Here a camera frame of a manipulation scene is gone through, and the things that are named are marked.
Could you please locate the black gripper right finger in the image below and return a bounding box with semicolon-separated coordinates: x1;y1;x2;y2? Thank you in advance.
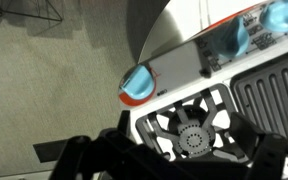
170;112;287;180

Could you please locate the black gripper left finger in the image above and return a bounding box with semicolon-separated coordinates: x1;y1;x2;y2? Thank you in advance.
49;110;172;180

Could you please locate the grey toy stove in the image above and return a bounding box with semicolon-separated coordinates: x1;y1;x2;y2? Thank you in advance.
118;0;288;180

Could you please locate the blue left front knob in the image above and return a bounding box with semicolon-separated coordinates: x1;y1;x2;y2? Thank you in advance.
121;65;154;100

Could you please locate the blue knob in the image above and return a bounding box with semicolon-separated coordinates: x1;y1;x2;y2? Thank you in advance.
212;16;250;58
260;0;288;32
121;65;154;100

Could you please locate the blue middle front knob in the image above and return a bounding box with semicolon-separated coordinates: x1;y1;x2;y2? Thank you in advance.
212;16;250;58

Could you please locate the blue right front knob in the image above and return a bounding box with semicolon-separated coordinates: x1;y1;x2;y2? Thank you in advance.
260;0;288;32

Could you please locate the black wire frame stand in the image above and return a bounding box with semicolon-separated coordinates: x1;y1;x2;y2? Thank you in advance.
0;0;63;22

